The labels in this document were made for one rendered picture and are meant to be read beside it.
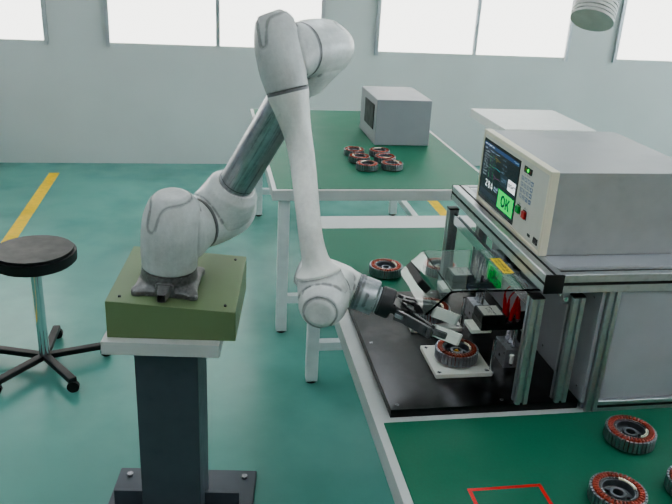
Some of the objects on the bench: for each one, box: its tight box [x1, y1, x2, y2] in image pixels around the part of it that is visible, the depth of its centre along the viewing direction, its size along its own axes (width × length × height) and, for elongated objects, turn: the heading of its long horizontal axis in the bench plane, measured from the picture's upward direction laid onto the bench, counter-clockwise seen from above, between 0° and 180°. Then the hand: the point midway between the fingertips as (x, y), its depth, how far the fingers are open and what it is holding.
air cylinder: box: [495, 336, 520, 368], centre depth 195 cm, size 5×8×6 cm
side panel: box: [580, 291, 672, 412], centre depth 176 cm, size 28×3×32 cm, turn 92°
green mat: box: [384, 407, 672, 504], centre depth 150 cm, size 94×61×1 cm, turn 92°
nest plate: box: [420, 345, 493, 379], centre depth 193 cm, size 15×15×1 cm
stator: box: [434, 338, 479, 368], centre depth 192 cm, size 11×11×4 cm
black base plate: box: [348, 291, 578, 418], centre depth 205 cm, size 47×64×2 cm
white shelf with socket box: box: [470, 108, 596, 132], centre depth 289 cm, size 35×37×46 cm
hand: (454, 328), depth 181 cm, fingers open, 13 cm apart
